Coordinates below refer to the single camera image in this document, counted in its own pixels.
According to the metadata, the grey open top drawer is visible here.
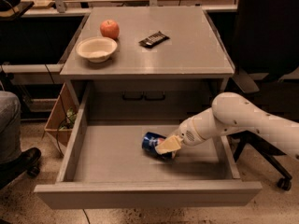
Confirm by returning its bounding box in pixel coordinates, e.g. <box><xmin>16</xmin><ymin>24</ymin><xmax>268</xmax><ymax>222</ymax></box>
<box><xmin>35</xmin><ymin>80</ymin><xmax>262</xmax><ymax>209</ymax></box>

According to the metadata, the person leg in jeans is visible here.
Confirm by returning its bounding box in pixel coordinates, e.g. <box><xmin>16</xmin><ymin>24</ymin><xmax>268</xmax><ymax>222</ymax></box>
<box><xmin>0</xmin><ymin>91</ymin><xmax>21</xmax><ymax>164</ymax></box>

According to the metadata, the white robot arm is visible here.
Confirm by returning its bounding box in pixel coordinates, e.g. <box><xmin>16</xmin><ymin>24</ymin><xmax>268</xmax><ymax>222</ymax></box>
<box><xmin>155</xmin><ymin>92</ymin><xmax>299</xmax><ymax>159</ymax></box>

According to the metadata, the black office chair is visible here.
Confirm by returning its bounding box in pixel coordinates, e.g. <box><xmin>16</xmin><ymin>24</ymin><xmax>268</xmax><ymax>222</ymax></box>
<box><xmin>228</xmin><ymin>0</ymin><xmax>299</xmax><ymax>190</ymax></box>

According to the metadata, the blue pepsi can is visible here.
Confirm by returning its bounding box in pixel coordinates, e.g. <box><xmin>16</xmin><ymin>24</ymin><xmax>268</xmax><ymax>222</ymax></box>
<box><xmin>141</xmin><ymin>132</ymin><xmax>172</xmax><ymax>160</ymax></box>

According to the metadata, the dark snack bar wrapper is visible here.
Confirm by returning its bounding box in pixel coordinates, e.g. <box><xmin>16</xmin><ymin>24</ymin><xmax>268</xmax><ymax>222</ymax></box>
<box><xmin>139</xmin><ymin>31</ymin><xmax>169</xmax><ymax>49</ymax></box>

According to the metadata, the black left drawer handle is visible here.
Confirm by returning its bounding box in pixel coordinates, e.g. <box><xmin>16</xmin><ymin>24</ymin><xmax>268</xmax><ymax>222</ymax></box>
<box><xmin>122</xmin><ymin>91</ymin><xmax>144</xmax><ymax>101</ymax></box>

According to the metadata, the grey drawer cabinet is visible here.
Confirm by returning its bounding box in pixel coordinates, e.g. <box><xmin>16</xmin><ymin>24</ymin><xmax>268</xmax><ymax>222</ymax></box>
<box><xmin>59</xmin><ymin>6</ymin><xmax>235</xmax><ymax>126</ymax></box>

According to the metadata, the red apple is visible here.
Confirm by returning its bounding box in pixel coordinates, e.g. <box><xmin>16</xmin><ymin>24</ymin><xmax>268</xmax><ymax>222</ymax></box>
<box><xmin>100</xmin><ymin>20</ymin><xmax>120</xmax><ymax>39</ymax></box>

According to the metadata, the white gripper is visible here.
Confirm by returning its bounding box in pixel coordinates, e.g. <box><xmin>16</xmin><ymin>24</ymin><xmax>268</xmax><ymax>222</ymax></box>
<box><xmin>155</xmin><ymin>118</ymin><xmax>205</xmax><ymax>159</ymax></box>

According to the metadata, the black shoe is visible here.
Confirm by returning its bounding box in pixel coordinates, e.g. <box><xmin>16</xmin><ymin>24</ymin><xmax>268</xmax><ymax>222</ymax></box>
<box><xmin>0</xmin><ymin>147</ymin><xmax>41</xmax><ymax>189</ymax></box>

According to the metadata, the black drawer handle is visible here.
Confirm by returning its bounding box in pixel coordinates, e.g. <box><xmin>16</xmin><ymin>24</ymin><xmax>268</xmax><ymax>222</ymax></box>
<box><xmin>122</xmin><ymin>91</ymin><xmax>144</xmax><ymax>101</ymax></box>
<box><xmin>144</xmin><ymin>91</ymin><xmax>165</xmax><ymax>101</ymax></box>

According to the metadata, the cardboard box with items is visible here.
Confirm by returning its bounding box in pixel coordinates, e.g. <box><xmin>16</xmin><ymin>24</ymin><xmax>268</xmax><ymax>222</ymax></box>
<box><xmin>44</xmin><ymin>84</ymin><xmax>78</xmax><ymax>147</ymax></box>

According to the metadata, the black right drawer handle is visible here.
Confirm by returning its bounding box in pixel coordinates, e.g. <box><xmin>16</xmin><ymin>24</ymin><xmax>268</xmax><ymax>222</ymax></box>
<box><xmin>144</xmin><ymin>91</ymin><xmax>165</xmax><ymax>101</ymax></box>

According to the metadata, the white paper bowl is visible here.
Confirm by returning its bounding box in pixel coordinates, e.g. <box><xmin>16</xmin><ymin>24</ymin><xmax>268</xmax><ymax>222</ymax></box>
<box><xmin>76</xmin><ymin>36</ymin><xmax>118</xmax><ymax>63</ymax></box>

